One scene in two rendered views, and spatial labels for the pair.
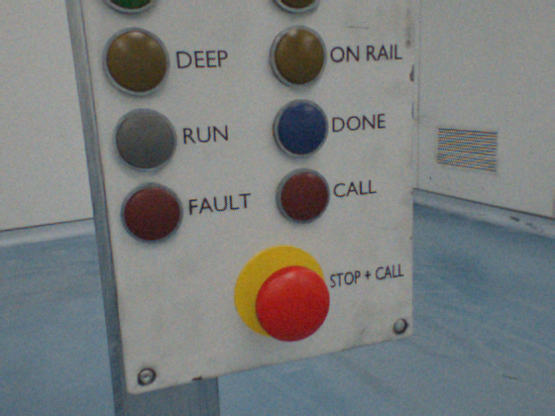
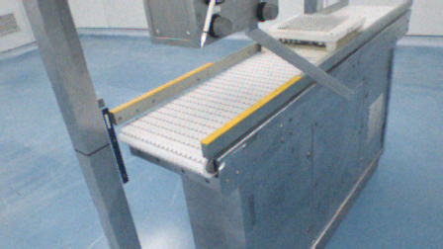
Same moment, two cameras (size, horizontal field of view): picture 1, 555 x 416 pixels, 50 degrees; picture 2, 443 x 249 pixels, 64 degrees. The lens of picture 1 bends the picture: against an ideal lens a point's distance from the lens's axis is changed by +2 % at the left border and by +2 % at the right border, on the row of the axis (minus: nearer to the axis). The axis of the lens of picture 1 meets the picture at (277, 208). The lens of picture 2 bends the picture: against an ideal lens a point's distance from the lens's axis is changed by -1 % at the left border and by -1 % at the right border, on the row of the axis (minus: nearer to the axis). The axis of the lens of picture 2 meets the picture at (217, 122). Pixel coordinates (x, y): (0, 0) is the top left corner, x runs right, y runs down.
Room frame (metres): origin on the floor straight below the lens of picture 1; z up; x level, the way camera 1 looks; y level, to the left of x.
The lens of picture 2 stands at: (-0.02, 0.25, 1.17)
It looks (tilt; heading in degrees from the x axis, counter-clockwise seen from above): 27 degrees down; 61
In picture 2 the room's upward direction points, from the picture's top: 8 degrees counter-clockwise
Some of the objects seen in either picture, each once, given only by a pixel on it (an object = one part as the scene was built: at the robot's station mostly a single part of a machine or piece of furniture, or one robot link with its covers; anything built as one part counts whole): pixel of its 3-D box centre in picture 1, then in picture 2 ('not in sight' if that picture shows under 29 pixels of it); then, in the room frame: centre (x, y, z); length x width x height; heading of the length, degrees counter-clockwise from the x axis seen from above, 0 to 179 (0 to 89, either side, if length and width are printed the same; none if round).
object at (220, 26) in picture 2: not in sight; (221, 22); (0.25, 0.68, 1.07); 0.03 x 0.02 x 0.04; 18
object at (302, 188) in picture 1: (304, 196); not in sight; (0.30, -0.01, 0.94); 0.03 x 0.01 x 0.03; 108
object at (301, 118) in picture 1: (301, 129); not in sight; (0.30, -0.01, 0.97); 0.03 x 0.01 x 0.03; 108
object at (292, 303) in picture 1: (283, 294); not in sight; (0.30, 0.00, 0.88); 0.04 x 0.04 x 0.04; 18
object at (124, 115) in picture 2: not in sight; (272, 39); (0.75, 1.19, 0.85); 1.32 x 0.02 x 0.03; 18
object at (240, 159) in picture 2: not in sight; (310, 64); (0.81, 1.06, 0.77); 1.30 x 0.29 x 0.10; 18
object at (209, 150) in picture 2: not in sight; (350, 45); (0.84, 0.93, 0.85); 1.32 x 0.02 x 0.03; 18
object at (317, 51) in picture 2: not in sight; (313, 41); (0.83, 1.07, 0.84); 0.24 x 0.24 x 0.02; 18
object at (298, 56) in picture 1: (299, 56); not in sight; (0.30, -0.01, 1.01); 0.03 x 0.01 x 0.03; 108
